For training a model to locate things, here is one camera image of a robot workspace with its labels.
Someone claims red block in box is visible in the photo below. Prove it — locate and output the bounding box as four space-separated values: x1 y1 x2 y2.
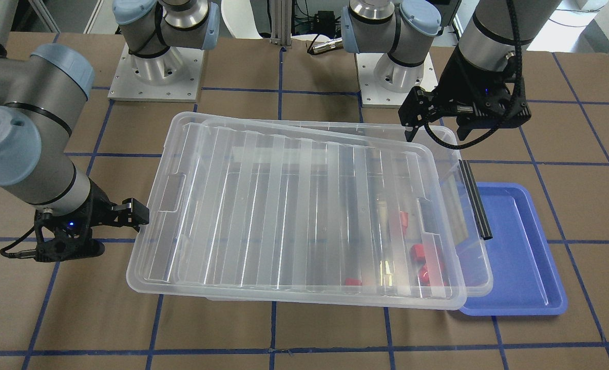
416 263 445 284
410 244 439 263

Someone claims clear plastic box lid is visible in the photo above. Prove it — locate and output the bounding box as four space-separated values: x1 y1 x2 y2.
126 111 468 310

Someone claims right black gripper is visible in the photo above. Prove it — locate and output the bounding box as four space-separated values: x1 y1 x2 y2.
0 182 150 263

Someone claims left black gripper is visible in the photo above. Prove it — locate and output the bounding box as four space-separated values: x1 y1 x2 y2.
398 47 531 142

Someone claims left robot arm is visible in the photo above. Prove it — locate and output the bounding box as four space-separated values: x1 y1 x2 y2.
340 1 560 150

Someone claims red block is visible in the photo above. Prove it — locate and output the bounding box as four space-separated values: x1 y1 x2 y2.
410 244 439 263
344 277 363 287
398 211 409 235
416 263 445 284

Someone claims blue plastic tray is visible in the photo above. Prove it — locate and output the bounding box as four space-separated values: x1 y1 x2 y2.
460 182 568 316

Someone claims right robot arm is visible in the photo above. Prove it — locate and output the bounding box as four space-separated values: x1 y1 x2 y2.
0 1 149 263

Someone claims red block under lid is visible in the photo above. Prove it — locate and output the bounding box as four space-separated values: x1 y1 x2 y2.
344 277 363 287

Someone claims aluminium frame post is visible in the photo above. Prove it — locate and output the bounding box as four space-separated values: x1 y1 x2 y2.
269 0 293 49

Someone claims clear plastic storage box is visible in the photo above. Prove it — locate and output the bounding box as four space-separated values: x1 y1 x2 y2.
192 119 493 302

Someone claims black box handle bar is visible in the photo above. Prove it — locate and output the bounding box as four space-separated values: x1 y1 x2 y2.
459 160 494 241

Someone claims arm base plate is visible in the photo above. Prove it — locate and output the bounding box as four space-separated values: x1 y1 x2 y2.
355 52 438 108
108 45 205 103

